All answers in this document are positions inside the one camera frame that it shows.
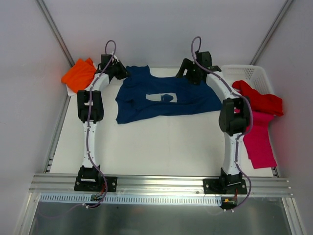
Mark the blue printed t shirt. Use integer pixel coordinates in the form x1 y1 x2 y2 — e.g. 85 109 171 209
115 66 222 124

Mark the pink t shirt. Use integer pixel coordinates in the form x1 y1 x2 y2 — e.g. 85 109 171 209
244 111 277 169

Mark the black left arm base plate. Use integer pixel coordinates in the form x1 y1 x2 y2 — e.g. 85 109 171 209
74 176 117 192

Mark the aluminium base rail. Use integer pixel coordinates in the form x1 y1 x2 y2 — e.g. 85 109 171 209
29 173 295 198

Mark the orange folded t shirt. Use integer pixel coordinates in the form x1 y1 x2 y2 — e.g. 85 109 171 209
61 57 96 93

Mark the left corner metal profile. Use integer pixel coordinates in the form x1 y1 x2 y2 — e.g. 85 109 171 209
35 0 75 67

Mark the white plastic basket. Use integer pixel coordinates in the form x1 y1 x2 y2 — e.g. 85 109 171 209
221 65 274 94

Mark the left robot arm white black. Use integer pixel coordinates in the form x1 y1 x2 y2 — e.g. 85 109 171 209
74 53 130 195

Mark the white slotted cable duct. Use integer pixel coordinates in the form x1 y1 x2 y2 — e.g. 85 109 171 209
40 193 222 206

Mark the red t shirt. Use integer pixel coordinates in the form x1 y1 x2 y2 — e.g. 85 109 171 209
232 80 284 117

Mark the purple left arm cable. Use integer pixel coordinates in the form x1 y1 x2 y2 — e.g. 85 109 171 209
86 40 117 209

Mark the right corner metal profile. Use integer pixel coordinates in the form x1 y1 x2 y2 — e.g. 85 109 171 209
249 0 294 65

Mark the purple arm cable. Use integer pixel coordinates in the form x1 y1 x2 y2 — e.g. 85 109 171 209
86 40 117 209
190 36 253 212

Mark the corner metal profile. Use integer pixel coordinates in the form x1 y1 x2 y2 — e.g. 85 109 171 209
35 0 75 67
249 0 294 65

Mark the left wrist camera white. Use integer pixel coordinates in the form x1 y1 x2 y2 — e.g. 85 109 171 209
111 51 119 62

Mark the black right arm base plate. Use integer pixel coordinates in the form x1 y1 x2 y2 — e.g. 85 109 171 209
203 178 247 195

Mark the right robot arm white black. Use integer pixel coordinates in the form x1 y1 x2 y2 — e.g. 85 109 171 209
176 51 252 195

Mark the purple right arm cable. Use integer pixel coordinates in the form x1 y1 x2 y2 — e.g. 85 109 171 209
190 36 253 212

